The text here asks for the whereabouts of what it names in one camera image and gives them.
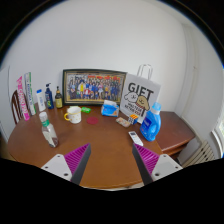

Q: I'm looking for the white radiator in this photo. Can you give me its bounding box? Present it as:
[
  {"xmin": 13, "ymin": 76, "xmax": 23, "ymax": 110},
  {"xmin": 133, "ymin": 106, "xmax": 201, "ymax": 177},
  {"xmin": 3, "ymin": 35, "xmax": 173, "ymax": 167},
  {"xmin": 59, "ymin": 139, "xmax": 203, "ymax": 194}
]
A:
[{"xmin": 181, "ymin": 139, "xmax": 216, "ymax": 168}]

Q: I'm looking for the dark blue pump bottle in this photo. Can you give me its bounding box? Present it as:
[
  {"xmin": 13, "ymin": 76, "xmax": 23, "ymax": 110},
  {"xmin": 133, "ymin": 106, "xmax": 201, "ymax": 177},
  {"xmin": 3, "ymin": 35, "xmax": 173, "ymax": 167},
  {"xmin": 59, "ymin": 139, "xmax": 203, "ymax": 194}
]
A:
[{"xmin": 44, "ymin": 82, "xmax": 55, "ymax": 110}]

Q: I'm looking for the blue tissue pack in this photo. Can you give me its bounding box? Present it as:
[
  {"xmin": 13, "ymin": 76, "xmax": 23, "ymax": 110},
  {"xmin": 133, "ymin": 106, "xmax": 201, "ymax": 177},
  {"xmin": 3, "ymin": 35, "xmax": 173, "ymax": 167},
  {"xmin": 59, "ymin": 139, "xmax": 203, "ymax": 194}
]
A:
[{"xmin": 100, "ymin": 99, "xmax": 120, "ymax": 118}]

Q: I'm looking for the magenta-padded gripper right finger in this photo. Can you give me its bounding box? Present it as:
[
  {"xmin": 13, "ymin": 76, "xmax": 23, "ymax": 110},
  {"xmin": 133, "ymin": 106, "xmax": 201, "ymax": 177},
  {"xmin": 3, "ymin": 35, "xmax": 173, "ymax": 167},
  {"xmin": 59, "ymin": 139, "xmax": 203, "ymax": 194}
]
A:
[{"xmin": 132, "ymin": 143, "xmax": 184, "ymax": 186}]

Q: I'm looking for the white yellow-rimmed enamel mug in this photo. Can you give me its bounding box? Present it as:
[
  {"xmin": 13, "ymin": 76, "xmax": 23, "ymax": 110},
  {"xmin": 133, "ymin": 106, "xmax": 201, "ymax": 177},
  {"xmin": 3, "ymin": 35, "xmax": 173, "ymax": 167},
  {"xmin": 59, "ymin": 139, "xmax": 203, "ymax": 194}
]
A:
[{"xmin": 63, "ymin": 105, "xmax": 83, "ymax": 125}]

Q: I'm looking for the flat round red coaster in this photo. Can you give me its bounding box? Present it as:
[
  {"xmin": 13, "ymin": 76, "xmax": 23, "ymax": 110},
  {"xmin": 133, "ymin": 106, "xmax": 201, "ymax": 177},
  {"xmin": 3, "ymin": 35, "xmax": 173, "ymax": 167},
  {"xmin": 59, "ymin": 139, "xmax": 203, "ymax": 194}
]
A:
[{"xmin": 86, "ymin": 116, "xmax": 100, "ymax": 126}]

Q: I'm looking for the tall green white box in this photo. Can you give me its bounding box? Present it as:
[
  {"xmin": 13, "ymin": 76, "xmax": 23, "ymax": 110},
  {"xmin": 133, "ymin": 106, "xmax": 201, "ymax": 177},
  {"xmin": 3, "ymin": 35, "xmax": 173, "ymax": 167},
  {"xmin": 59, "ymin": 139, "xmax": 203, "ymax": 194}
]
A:
[{"xmin": 23, "ymin": 71, "xmax": 38, "ymax": 117}]

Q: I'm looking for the framed group picture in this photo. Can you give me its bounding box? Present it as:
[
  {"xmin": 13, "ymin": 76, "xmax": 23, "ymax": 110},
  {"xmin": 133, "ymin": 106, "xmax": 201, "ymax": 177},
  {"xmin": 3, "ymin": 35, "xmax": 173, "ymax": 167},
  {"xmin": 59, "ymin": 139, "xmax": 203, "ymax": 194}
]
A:
[{"xmin": 62, "ymin": 68, "xmax": 128, "ymax": 107}]

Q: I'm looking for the brown wooden side table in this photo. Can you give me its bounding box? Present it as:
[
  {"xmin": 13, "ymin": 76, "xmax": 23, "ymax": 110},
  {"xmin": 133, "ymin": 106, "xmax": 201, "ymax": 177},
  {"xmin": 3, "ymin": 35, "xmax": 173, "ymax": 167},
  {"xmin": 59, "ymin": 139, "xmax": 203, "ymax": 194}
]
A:
[{"xmin": 154, "ymin": 110, "xmax": 197, "ymax": 158}]

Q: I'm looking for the clear green-labelled drink bottle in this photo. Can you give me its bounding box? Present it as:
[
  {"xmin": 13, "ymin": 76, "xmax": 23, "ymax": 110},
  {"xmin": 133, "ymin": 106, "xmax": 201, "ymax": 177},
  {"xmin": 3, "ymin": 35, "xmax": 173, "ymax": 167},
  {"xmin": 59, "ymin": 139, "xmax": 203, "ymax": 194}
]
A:
[{"xmin": 38, "ymin": 111, "xmax": 59, "ymax": 149}]

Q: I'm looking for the brown wooden chair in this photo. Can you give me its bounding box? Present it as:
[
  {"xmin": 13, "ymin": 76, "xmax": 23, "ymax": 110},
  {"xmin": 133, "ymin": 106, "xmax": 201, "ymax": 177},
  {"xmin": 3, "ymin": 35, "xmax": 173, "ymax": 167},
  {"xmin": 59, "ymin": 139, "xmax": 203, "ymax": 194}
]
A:
[{"xmin": 10, "ymin": 89, "xmax": 25, "ymax": 125}]

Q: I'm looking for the white paper gift bag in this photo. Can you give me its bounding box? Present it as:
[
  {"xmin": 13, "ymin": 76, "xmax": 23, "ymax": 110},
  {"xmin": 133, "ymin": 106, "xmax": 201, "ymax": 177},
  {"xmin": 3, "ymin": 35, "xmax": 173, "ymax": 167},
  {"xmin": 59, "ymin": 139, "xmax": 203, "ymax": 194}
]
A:
[{"xmin": 119, "ymin": 63, "xmax": 162, "ymax": 124}]

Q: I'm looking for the white remote control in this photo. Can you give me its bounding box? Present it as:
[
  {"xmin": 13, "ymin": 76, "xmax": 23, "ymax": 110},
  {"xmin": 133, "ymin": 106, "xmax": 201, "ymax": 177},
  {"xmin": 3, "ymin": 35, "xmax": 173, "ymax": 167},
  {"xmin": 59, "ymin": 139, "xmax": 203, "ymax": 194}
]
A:
[{"xmin": 128, "ymin": 130, "xmax": 144, "ymax": 147}]

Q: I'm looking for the dark brown pump bottle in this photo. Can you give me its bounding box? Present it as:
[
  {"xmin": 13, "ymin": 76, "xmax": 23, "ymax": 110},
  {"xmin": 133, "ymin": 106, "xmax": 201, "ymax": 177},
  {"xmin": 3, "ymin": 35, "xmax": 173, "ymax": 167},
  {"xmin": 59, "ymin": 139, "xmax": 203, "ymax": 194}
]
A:
[{"xmin": 54, "ymin": 86, "xmax": 64, "ymax": 109}]

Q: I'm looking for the colourful puzzle cube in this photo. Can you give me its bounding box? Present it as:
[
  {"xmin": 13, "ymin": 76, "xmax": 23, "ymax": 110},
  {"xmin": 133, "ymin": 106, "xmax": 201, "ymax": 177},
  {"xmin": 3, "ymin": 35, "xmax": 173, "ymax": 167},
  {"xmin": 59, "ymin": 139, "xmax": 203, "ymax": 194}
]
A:
[{"xmin": 128, "ymin": 113, "xmax": 139, "ymax": 125}]

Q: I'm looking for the white lotion bottle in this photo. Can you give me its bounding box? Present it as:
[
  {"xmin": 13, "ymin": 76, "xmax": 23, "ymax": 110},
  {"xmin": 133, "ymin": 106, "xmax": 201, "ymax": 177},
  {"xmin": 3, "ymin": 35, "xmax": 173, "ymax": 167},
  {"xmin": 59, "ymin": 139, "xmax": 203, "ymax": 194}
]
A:
[{"xmin": 35, "ymin": 88, "xmax": 47, "ymax": 112}]

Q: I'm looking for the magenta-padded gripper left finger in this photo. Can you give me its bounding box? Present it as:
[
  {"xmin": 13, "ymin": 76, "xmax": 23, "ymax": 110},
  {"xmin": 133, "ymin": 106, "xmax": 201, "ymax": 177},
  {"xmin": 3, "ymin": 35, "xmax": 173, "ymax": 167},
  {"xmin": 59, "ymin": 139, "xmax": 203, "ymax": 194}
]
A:
[{"xmin": 40, "ymin": 143, "xmax": 92, "ymax": 186}]

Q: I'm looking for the tall pink box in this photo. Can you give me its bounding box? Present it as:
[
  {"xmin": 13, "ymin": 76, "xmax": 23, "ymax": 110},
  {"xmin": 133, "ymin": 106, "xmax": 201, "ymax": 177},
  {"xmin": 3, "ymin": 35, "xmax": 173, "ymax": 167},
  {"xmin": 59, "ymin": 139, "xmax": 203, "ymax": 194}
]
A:
[{"xmin": 16, "ymin": 75, "xmax": 31, "ymax": 122}]

